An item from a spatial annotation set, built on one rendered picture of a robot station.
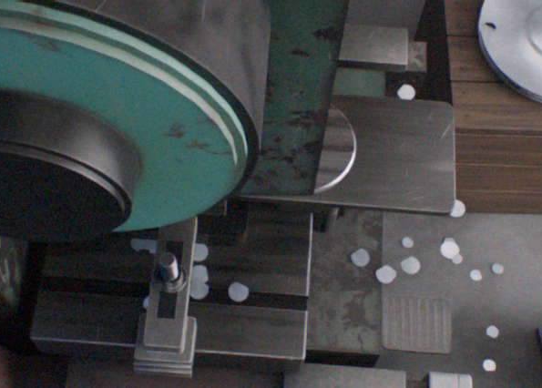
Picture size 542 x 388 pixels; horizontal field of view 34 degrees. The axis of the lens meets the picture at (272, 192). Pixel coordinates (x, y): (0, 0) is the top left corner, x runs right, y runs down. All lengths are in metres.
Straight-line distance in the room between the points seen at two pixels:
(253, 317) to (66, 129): 0.68
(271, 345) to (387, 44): 0.47
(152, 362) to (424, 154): 0.37
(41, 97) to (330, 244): 0.79
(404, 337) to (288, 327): 0.61
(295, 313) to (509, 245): 0.93
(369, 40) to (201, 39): 0.93
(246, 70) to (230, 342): 0.67
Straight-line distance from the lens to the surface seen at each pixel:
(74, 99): 0.32
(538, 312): 1.82
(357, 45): 1.23
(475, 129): 1.54
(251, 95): 0.34
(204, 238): 0.99
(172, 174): 0.36
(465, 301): 1.79
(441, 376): 1.07
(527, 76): 1.60
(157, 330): 0.93
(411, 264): 1.08
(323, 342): 1.04
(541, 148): 1.63
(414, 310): 1.59
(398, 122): 1.01
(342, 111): 1.01
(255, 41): 0.35
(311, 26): 0.47
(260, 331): 0.98
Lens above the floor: 1.64
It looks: 65 degrees down
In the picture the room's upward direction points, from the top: 5 degrees clockwise
